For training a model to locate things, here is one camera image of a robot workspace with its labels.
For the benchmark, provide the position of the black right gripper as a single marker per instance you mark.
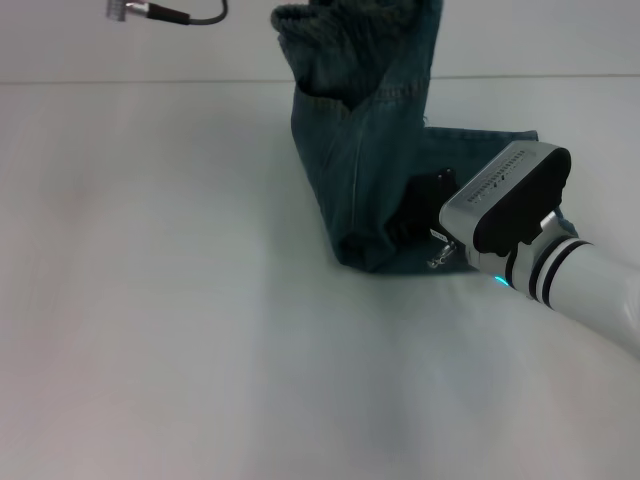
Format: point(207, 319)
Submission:
point(422, 210)

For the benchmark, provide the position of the blue denim shorts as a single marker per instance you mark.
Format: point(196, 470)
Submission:
point(350, 175)

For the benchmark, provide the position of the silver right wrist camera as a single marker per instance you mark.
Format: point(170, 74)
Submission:
point(500, 200)

